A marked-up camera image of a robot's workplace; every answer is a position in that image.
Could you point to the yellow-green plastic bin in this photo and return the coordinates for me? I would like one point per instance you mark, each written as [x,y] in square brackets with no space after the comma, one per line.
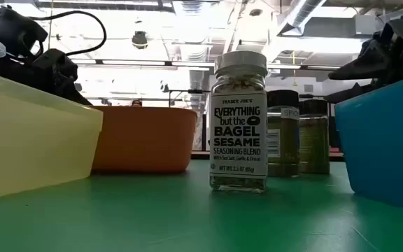
[30,140]

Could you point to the orange plastic bin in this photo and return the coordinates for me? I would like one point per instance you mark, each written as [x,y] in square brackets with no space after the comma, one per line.
[142,140]

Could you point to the silver ventilation duct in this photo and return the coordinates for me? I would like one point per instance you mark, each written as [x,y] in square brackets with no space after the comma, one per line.
[303,14]

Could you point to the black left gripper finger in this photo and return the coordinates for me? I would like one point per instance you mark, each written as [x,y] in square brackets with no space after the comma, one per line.
[77,94]
[56,70]

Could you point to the blue plastic bin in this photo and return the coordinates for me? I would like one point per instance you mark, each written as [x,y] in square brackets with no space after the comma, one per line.
[387,140]

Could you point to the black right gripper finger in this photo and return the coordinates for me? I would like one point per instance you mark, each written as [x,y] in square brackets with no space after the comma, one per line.
[369,64]
[353,91]

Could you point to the bagel seasoning jar white lid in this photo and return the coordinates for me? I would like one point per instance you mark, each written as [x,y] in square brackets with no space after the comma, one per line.
[238,133]

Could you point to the black lid spice bottle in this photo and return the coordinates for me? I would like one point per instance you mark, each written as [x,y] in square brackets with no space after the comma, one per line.
[314,140]
[283,147]

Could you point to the black ceiling dome fixture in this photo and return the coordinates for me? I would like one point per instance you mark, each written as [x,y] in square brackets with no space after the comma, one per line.
[139,40]

